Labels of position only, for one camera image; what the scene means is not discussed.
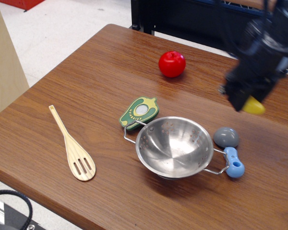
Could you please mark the green toy pepper slice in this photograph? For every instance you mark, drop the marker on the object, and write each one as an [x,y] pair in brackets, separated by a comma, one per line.
[143,109]

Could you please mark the red toy apple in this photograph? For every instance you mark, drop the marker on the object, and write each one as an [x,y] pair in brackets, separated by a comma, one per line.
[172,64]

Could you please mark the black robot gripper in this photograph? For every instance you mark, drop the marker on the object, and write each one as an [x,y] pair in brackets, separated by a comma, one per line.
[254,76]

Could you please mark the red box on floor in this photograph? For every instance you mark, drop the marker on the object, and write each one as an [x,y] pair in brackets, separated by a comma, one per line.
[22,4]

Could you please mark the black metal frame rail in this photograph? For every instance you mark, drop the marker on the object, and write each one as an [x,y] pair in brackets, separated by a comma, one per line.
[199,21]

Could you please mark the steel colander with wire handles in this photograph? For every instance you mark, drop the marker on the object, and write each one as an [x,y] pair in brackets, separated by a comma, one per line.
[175,147]

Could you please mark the aluminium base with cable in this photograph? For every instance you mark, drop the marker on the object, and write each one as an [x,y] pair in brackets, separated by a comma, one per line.
[11,219]

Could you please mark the grey blue measuring scoop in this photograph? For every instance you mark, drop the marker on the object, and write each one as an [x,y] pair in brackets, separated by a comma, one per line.
[228,139]

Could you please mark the wooden slotted spatula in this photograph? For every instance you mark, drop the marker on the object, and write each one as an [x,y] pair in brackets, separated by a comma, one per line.
[80,162]

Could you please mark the yellow toy banana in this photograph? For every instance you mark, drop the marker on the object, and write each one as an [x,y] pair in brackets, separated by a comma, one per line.
[253,106]

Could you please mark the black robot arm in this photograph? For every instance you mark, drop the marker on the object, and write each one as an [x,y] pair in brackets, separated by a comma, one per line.
[268,33]

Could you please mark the light plywood panel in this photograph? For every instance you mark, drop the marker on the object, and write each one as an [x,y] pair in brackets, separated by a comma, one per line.
[13,82]

